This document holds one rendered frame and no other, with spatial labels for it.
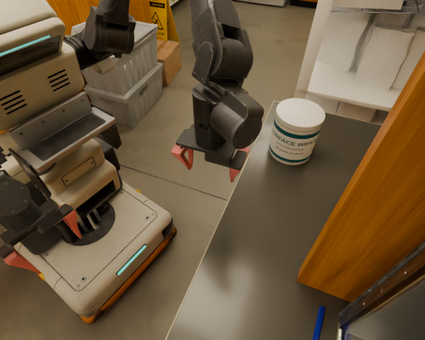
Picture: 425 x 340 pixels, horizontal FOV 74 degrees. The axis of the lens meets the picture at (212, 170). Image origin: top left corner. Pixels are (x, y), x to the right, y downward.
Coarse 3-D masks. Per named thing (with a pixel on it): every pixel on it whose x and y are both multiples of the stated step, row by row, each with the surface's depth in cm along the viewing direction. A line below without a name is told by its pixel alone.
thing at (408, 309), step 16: (416, 272) 31; (400, 288) 33; (416, 288) 30; (384, 304) 36; (400, 304) 32; (416, 304) 29; (352, 320) 45; (368, 320) 39; (384, 320) 35; (400, 320) 31; (416, 320) 28; (352, 336) 43; (368, 336) 37; (384, 336) 33; (400, 336) 30; (416, 336) 27
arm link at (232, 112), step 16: (208, 48) 39; (208, 64) 40; (208, 80) 41; (224, 80) 44; (240, 80) 45; (224, 96) 41; (240, 96) 40; (224, 112) 41; (240, 112) 39; (256, 112) 40; (224, 128) 41; (240, 128) 40; (256, 128) 42; (240, 144) 42
